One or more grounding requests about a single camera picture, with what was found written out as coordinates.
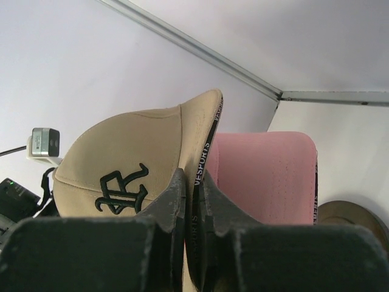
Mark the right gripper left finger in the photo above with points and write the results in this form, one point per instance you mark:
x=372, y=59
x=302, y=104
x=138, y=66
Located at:
x=140, y=253

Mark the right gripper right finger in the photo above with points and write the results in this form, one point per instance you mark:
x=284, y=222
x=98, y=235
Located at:
x=241, y=254

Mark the pink baseball cap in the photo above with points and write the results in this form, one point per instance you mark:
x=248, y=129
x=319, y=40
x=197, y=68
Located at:
x=272, y=176

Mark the beige cap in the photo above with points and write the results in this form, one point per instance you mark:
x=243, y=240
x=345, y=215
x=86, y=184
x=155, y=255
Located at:
x=121, y=165

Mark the dark round wooden stand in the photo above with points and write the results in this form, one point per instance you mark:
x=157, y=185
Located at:
x=345, y=212

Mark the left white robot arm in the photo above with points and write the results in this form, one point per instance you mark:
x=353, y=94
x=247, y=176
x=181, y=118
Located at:
x=19, y=203

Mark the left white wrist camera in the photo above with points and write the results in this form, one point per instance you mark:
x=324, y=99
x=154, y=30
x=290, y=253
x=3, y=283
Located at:
x=43, y=146

